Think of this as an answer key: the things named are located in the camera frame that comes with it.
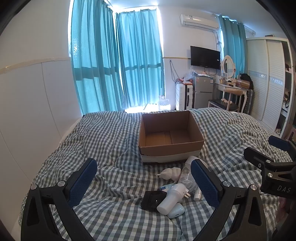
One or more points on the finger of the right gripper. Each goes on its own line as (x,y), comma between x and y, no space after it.
(279,143)
(258,159)

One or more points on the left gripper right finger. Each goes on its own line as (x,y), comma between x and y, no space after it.
(249,222)

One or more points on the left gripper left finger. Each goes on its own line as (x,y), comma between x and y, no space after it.
(38,222)

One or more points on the white cosmetic tube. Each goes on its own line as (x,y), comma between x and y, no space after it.
(197,194)

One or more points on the clear plastic cup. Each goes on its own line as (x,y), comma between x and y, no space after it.
(186,177)

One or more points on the light blue earbuds case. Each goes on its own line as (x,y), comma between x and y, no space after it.
(176,211)

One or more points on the white handheld device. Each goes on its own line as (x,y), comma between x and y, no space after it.
(176,193)

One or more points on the black pouch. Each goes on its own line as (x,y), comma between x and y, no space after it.
(152,199)

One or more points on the blue floral tissue pack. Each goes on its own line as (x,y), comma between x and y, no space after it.
(166,188)

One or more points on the black seat wooden chair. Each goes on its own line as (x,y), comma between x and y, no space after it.
(225,103)

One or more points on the black bag on desk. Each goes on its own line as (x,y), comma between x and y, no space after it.
(246,77)

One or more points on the white vanity desk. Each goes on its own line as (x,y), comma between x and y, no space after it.
(234,90)

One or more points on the white louvered wardrobe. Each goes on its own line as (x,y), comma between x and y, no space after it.
(271,67)

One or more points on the brown cardboard box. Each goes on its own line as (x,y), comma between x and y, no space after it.
(169,137)

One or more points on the silver mini fridge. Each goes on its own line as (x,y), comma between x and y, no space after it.
(203,91)

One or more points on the checkered bed blanket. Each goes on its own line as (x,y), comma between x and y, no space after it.
(111,207)

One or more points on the white oval vanity mirror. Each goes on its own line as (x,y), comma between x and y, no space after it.
(227,68)

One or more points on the white suitcase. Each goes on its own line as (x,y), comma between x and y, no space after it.
(184,96)

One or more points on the clear water jug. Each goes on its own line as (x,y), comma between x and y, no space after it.
(164,104)

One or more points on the teal curtain right panel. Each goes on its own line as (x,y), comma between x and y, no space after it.
(235,44)

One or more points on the teal curtain panel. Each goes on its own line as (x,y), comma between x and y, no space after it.
(235,44)
(141,57)
(95,58)

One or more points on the white air conditioner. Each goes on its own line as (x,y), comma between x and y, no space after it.
(198,22)

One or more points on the teal curtain middle panel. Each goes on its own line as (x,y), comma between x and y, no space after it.
(141,57)

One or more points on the teal curtain left panel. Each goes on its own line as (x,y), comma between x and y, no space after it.
(95,58)

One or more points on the black wall television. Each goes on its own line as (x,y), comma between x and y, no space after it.
(203,57)

